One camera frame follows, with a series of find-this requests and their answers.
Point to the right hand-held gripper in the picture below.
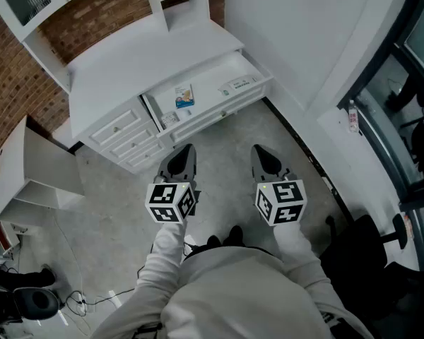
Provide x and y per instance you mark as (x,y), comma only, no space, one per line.
(282,203)

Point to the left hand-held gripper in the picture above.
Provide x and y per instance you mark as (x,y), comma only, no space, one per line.
(169,201)

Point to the white and blue bandage box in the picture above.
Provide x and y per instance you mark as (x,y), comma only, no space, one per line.
(184,96)

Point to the person's right forearm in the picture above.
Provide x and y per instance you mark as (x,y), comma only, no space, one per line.
(297,245)

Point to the person's left forearm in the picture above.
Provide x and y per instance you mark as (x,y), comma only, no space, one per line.
(164,249)

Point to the small white desk drawer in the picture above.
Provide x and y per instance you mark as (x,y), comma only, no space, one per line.
(132,143)
(114,125)
(146,155)

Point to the small white packet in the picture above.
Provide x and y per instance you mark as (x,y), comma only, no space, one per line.
(169,120)

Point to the person's right black shoe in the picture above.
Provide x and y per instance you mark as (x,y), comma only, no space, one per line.
(235,237)

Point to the person's black shoe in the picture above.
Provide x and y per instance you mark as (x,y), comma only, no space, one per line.
(235,237)
(213,241)

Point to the person's left black shoe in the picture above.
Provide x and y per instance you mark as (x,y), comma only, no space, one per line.
(213,241)

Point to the white wet wipes pack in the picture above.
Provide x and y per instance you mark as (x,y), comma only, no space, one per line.
(237,84)

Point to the clear plastic bottle red label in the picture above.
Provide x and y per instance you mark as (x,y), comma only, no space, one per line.
(353,117)

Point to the white desk with hutch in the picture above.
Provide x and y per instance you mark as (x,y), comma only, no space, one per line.
(134,62)

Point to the black office chair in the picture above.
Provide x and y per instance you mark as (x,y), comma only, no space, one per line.
(360,260)

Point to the person's light sweater torso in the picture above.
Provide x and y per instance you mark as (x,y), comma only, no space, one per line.
(240,295)

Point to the white side shelf unit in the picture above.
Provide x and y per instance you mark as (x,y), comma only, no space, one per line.
(39,161)

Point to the white power strip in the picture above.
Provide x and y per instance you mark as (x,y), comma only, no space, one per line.
(79,300)

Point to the black round stool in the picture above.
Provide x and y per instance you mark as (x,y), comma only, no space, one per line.
(35,304)

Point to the dark window frame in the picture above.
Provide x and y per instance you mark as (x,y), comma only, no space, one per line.
(381,94)

